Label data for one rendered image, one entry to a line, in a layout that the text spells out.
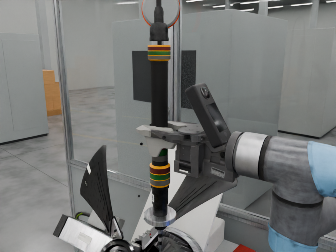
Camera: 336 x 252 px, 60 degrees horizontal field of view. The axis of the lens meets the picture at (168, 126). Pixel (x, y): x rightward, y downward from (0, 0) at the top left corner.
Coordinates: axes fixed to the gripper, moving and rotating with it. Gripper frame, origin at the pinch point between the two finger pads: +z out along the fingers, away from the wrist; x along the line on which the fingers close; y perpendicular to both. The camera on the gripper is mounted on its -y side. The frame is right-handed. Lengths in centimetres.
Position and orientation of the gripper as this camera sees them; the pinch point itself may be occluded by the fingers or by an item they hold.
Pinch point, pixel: (148, 125)
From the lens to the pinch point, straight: 60.8
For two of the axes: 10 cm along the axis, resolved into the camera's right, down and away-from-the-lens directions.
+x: 5.6, -2.0, 8.0
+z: -8.3, -1.4, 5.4
